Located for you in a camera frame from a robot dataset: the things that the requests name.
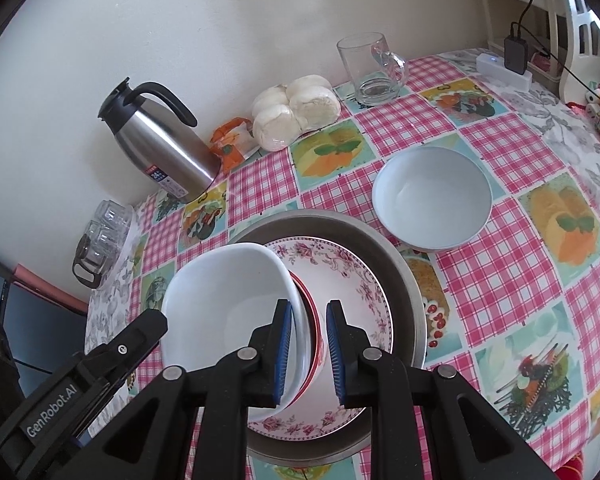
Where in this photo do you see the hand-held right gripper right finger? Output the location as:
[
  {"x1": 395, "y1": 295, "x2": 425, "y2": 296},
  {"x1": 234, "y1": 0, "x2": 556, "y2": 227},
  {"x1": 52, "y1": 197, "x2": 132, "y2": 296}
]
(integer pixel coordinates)
[{"x1": 326, "y1": 299, "x2": 561, "y2": 480}]

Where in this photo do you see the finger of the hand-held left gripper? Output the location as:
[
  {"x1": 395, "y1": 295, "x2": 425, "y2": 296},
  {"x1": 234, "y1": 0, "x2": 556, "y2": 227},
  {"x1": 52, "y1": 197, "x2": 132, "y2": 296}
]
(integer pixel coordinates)
[{"x1": 82, "y1": 309, "x2": 169, "y2": 381}]

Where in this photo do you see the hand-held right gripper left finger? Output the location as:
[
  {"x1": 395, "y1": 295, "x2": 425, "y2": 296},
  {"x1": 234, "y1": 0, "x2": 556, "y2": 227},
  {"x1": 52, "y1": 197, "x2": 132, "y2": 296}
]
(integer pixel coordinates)
[{"x1": 87, "y1": 299, "x2": 295, "y2": 480}]

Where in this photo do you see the strawberry print bowl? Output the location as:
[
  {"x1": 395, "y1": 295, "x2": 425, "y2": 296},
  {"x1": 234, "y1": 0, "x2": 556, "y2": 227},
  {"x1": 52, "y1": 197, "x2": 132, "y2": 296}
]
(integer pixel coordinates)
[{"x1": 287, "y1": 270, "x2": 327, "y2": 401}]

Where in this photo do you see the round floral rim plate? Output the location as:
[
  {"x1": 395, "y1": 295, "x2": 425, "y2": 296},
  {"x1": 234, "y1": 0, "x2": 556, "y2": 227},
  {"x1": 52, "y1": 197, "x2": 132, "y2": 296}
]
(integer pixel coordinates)
[{"x1": 247, "y1": 237, "x2": 395, "y2": 441}]

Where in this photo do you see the plain white bowl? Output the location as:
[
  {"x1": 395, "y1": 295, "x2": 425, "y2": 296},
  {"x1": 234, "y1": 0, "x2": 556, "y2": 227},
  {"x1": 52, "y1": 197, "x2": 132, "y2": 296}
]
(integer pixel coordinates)
[{"x1": 160, "y1": 242, "x2": 311, "y2": 422}]

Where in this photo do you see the stainless steel basin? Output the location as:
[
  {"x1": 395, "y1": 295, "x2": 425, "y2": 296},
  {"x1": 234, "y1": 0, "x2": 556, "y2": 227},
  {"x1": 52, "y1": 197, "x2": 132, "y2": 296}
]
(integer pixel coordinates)
[{"x1": 230, "y1": 212, "x2": 428, "y2": 465}]

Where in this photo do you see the small drinking glass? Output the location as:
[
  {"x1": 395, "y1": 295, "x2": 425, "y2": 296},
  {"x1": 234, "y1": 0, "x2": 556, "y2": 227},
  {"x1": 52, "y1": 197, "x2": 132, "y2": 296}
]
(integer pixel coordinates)
[
  {"x1": 92, "y1": 199, "x2": 136, "y2": 241},
  {"x1": 82, "y1": 220, "x2": 126, "y2": 261}
]

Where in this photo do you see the light blue bowl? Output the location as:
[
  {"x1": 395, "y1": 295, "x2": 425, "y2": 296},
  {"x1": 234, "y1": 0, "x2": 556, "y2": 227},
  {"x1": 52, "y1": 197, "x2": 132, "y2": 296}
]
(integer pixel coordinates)
[{"x1": 371, "y1": 146, "x2": 493, "y2": 253}]

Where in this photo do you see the stainless steel thermos jug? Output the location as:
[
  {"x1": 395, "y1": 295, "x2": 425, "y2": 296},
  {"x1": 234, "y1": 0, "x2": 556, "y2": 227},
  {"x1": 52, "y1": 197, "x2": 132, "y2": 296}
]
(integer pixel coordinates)
[{"x1": 98, "y1": 77, "x2": 221, "y2": 204}]

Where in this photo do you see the orange snack packet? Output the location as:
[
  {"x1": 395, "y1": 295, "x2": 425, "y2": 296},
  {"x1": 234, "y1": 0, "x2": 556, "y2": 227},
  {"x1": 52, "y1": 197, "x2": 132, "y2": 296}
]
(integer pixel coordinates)
[{"x1": 211, "y1": 117, "x2": 261, "y2": 170}]

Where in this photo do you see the bag of steamed buns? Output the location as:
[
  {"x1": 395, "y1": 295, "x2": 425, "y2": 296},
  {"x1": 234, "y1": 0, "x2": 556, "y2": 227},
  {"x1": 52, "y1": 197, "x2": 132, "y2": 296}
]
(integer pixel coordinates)
[{"x1": 251, "y1": 75, "x2": 342, "y2": 152}]

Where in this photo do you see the clear glass mug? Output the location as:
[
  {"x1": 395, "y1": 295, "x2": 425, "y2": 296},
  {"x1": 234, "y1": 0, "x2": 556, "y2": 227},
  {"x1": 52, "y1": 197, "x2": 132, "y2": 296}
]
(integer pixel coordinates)
[{"x1": 336, "y1": 32, "x2": 408, "y2": 107}]

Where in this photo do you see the white power strip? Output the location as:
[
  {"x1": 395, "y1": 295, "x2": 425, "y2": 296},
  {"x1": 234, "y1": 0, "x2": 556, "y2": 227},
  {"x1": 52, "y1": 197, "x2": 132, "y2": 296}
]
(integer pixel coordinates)
[{"x1": 476, "y1": 50, "x2": 533, "y2": 92}]

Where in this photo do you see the black charger plug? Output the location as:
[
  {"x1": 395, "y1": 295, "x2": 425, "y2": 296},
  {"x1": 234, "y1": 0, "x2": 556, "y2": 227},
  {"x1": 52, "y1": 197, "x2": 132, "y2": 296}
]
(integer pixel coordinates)
[{"x1": 504, "y1": 22, "x2": 530, "y2": 75}]

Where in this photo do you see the white cutout chair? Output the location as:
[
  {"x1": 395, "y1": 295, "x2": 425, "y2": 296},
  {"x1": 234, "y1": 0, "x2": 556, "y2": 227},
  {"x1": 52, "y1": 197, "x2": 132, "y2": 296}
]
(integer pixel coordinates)
[{"x1": 560, "y1": 0, "x2": 600, "y2": 91}]

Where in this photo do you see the glass teapot black handle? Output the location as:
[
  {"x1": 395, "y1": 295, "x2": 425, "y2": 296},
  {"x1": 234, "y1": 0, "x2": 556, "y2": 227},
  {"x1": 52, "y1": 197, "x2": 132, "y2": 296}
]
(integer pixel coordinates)
[{"x1": 72, "y1": 235, "x2": 116, "y2": 289}]

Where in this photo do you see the white wooden frame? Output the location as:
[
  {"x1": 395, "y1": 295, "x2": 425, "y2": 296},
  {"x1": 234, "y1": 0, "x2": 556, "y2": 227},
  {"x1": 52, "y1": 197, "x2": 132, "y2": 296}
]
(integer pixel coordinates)
[{"x1": 469, "y1": 0, "x2": 556, "y2": 61}]

